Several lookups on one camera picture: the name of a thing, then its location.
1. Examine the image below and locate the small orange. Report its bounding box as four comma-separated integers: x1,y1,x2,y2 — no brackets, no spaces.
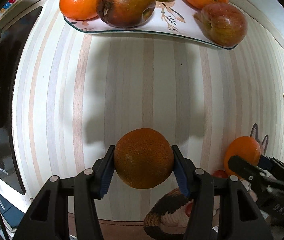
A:
224,136,261,176
59,0,98,21

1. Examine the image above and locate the cherry tomato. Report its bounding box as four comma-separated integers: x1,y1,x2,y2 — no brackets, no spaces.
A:
212,170,228,179
185,202,193,217

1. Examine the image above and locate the dark brownish orange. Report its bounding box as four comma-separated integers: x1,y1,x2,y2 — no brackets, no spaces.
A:
114,128,174,190

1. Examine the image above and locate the dark red apple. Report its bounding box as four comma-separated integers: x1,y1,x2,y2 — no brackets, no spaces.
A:
96,0,156,28

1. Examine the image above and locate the striped cat table mat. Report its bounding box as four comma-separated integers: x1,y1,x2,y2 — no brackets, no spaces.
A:
12,0,284,198

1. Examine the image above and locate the floral oval plate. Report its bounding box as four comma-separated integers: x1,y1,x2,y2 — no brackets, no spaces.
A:
64,0,236,50

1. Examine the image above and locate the black induction cooktop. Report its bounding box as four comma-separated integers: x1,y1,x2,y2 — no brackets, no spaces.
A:
0,7,43,194

